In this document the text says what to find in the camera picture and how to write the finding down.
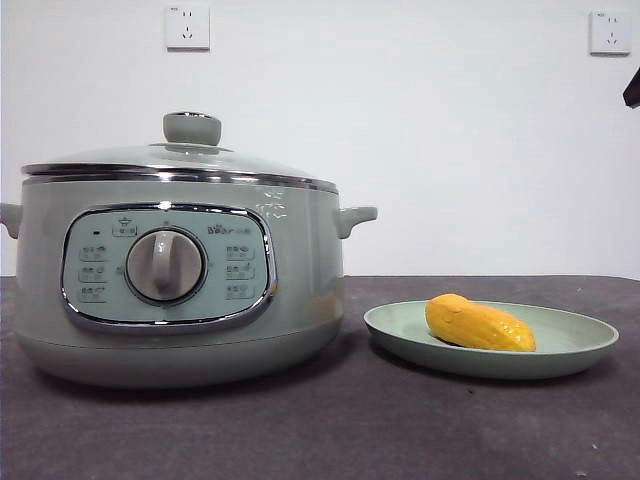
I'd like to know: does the yellow corn cob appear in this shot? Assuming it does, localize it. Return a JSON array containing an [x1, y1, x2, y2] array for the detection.
[[424, 293, 538, 354]]

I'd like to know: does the glass lid with green knob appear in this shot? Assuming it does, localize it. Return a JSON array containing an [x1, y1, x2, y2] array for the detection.
[[20, 110, 338, 194]]

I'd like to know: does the pale green round plate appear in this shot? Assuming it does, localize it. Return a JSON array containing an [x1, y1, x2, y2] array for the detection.
[[363, 298, 620, 380]]

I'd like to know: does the pale green electric steamer pot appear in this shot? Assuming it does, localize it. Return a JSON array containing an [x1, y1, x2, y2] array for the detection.
[[0, 179, 379, 390]]

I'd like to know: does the grey round control dial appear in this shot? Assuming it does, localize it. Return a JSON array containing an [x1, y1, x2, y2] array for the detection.
[[124, 229, 208, 304]]

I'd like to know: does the white wall socket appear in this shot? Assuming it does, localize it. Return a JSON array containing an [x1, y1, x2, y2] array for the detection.
[[589, 10, 633, 56], [165, 4, 211, 53]]

